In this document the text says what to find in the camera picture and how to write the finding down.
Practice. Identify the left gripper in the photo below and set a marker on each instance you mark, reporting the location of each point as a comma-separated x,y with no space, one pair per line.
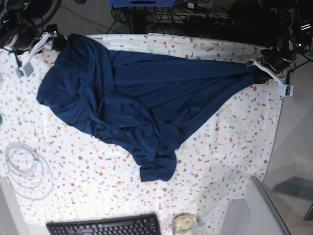
275,61

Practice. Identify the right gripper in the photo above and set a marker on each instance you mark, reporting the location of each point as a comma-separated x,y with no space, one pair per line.
23,39

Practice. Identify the dark blue t-shirt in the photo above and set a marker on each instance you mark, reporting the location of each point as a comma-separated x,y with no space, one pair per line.
149,104

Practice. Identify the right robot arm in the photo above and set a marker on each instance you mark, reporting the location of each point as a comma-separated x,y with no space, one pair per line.
23,23

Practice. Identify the blue box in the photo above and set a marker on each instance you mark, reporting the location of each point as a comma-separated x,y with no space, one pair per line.
142,3

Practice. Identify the clear glass jar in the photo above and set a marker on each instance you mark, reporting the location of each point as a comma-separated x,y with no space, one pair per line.
184,224

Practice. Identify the black computer keyboard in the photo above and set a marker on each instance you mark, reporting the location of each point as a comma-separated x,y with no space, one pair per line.
146,224

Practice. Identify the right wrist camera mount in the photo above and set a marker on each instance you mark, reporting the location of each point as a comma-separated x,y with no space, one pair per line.
36,54

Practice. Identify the black wire rack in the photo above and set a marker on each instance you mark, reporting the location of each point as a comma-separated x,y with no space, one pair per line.
182,14

